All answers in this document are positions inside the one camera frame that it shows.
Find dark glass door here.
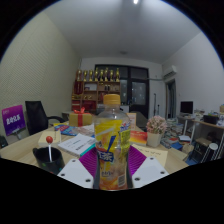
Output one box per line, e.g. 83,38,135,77
94,64,150,119

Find tan paper envelope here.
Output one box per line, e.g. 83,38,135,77
131,143,169,168
37,129,62,148

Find teal book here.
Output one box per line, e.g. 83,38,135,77
79,145,97,158

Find purple sign board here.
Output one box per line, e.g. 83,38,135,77
1,104,27,137

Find yellow gift box red ribbon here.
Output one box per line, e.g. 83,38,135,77
68,107,93,128

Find wooden shelf unit with trophies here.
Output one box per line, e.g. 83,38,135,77
71,68,122,113

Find orange book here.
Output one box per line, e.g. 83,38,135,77
129,130,148,146

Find red ball white stick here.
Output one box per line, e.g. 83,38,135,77
45,135,54,163

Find white wall air conditioner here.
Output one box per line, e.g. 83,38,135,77
162,64,179,80

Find pink flowers in white pot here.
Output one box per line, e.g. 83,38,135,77
145,115,168,148

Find black office chair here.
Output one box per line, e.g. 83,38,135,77
25,100,66,136
0,134,9,149

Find black tripod stand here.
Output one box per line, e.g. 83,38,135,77
152,93,161,118

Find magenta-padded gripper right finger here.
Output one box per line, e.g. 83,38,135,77
126,145,170,190

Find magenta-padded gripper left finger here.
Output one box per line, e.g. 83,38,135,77
57,146,99,190

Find tan standing card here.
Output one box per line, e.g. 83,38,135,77
127,112,138,131

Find white booklet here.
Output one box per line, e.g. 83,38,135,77
58,133,97,158

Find black computer monitor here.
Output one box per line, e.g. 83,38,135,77
180,101,194,116

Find yellow-label drink bottle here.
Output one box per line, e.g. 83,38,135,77
93,93,132,191

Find white round stool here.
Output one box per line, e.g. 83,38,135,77
199,142,219,163

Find pile of books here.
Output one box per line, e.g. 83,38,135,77
161,118,184,149

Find wooden side desk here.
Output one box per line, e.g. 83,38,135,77
176,114,224,158

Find black polka-dot mug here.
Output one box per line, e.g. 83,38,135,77
32,146,66,175

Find blue printed book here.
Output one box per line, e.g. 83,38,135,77
54,123,78,137

